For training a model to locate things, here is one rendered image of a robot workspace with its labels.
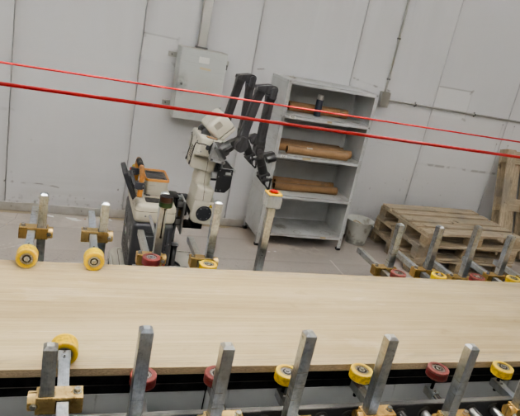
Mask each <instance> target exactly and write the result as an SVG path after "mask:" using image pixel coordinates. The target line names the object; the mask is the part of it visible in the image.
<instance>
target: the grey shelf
mask: <svg viewBox="0 0 520 416"><path fill-rule="evenodd" d="M271 84H272V85H274V86H276V87H278V94H277V99H276V100H275V102H274V103H276V104H282V105H285V104H286V105H287V106H288V102H289V101H293V102H303V103H308V104H313V105H315V104H316V100H317V97H318V95H319V94H320V95H324V103H323V106H328V107H333V108H338V109H344V110H348V111H349V112H348V114H349V115H353V116H361V117H366V118H372V119H374V115H375V112H376V106H377V102H378V100H379V96H380V95H377V94H375V93H372V92H368V91H366V90H363V89H361V88H359V87H351V86H346V85H342V84H336V83H327V82H323V81H318V80H313V79H308V78H299V77H296V78H290V77H289V75H285V74H279V73H273V75H272V83H271ZM351 100H352V101H351ZM350 103H351V105H350ZM349 107H350V108H349ZM270 121H281V122H287V123H293V124H299V125H310V126H316V127H322V128H328V129H334V130H345V131H351V132H357V133H363V134H370V131H371V125H372V122H373V121H372V120H366V119H361V118H355V117H350V116H348V117H347V119H343V118H337V117H332V116H321V115H320V117H317V116H313V114H310V113H304V112H299V111H289V110H287V107H285V106H275V105H274V106H273V109H272V116H271V119H270ZM344 127H345V129H344ZM342 137H343V138H342ZM281 138H285V139H296V140H302V141H309V142H315V143H321V144H331V145H337V146H339V147H340V148H344V150H349V151H352V157H351V158H350V159H349V160H348V161H342V160H336V159H329V158H317V157H311V156H304V155H299V154H287V153H286V151H285V150H279V146H280V142H281ZM368 138H369V137H363V136H357V135H345V134H339V133H333V132H328V131H322V130H311V129H305V128H299V127H292V126H286V125H275V124H269V127H268V131H267V138H266V144H265V150H264V152H268V151H273V152H274V153H275V155H276V157H277V160H276V162H273V163H266V166H267V171H268V172H269V173H270V175H271V176H269V177H268V176H267V177H266V178H273V176H278V177H291V178H299V179H305V180H313V181H320V182H332V183H333V187H337V188H338V194H337V195H329V194H319V193H310V192H301V191H283V190H278V191H279V192H280V193H281V194H282V195H283V197H282V201H281V208H280V209H275V214H274V218H273V222H272V229H271V233H270V235H275V236H286V237H295V238H307V239H330V240H338V246H337V247H335V249H336V250H340V246H341V242H342V239H343V233H344V230H345V227H346V223H347V218H348V214H349V211H350V208H351V204H352V198H353V195H354V192H355V188H356V185H357V179H358V176H359V172H360V169H361V165H362V160H363V157H364V153H365V150H366V144H367V141H368ZM341 141H342V142H341ZM335 164H336V166H335ZM340 165H341V166H340ZM334 168H335V169H334ZM333 171H334V172H333ZM257 172H258V167H256V168H255V169H254V171H253V180H252V184H251V188H250V193H249V197H248V204H247V209H246V213H245V217H244V222H243V228H244V229H247V228H248V227H247V225H248V226H249V228H250V229H251V230H252V231H253V233H254V234H255V240H254V243H253V244H254V245H258V243H259V239H260V234H261V230H262V223H263V219H264V215H265V210H266V206H265V205H264V204H263V203H262V201H263V197H264V192H265V190H267V189H266V188H265V186H264V185H263V184H262V183H261V182H260V180H259V179H258V177H257V176H256V175H257ZM326 202H327V203H326ZM325 205H326V206H325ZM324 208H325V209H324Z"/></svg>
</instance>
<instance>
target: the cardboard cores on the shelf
mask: <svg viewBox="0 0 520 416"><path fill-rule="evenodd" d="M288 106H297V107H303V108H308V109H314V108H315V105H313V104H308V103H303V102H293V101H289V102H288ZM287 110H289V111H299V112H304V113H310V114H314V112H313V111H307V110H301V109H296V108H290V107H287ZM322 111H329V112H335V113H340V114H345V115H348V110H344V109H338V108H333V107H328V106H322ZM320 115H321V116H332V117H337V118H343V119H347V116H340V115H334V114H329V113H323V112H321V114H320ZM279 150H285V151H286V153H287V154H299V155H304V156H311V157H317V158H329V159H336V160H342V161H348V160H349V159H350V158H351V157H352V151H349V150H344V149H343V148H340V147H339V146H337V145H331V144H321V143H315V142H309V141H302V140H296V139H285V138H281V142H280V146H279ZM272 182H273V184H272V188H273V189H275V190H283V191H301V192H310V193H319V194H329V195H337V194H338V188H337V187H333V183H332V182H320V181H313V180H305V179H299V178H291V177H278V176H273V178H272Z"/></svg>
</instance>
